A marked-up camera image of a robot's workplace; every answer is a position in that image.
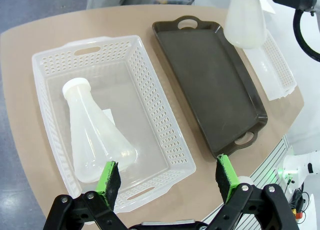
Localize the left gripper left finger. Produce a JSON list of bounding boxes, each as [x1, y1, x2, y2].
[[43, 160, 131, 230]]

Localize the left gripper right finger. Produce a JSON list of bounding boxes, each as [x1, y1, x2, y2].
[[207, 154, 301, 230]]

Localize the translucent white conical flask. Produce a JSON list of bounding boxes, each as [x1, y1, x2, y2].
[[62, 77, 138, 183], [223, 0, 268, 49]]

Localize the white perforated plastic basket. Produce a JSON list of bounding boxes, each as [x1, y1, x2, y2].
[[242, 31, 298, 101], [31, 35, 197, 214]]

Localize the dark brown plastic tray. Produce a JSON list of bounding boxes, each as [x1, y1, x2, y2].
[[152, 16, 269, 160]]

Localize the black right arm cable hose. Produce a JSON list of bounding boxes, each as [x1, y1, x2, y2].
[[292, 8, 320, 63]]

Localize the thin black cable bundle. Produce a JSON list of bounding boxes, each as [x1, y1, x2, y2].
[[289, 187, 313, 230]]

